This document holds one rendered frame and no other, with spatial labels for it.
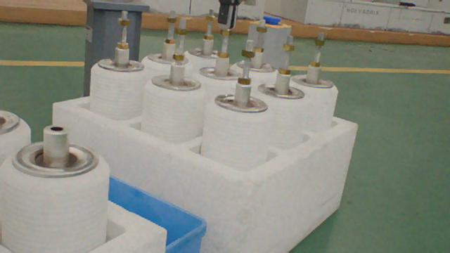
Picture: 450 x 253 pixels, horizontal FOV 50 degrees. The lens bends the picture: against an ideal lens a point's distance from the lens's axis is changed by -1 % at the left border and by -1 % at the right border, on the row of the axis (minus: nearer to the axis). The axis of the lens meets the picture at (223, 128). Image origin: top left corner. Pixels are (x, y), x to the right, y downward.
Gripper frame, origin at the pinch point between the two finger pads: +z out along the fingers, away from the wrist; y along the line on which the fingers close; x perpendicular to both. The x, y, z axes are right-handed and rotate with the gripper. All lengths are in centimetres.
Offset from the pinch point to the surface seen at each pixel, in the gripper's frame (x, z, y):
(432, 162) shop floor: -26, 35, 66
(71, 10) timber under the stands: 168, 28, 96
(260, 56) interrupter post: -0.6, 7.6, 11.3
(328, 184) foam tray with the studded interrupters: -19.3, 26.3, 10.1
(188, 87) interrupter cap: -3.6, 9.6, -12.4
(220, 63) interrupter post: -0.5, 7.8, -1.0
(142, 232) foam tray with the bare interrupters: -19.3, 16.9, -36.4
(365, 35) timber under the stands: 77, 31, 276
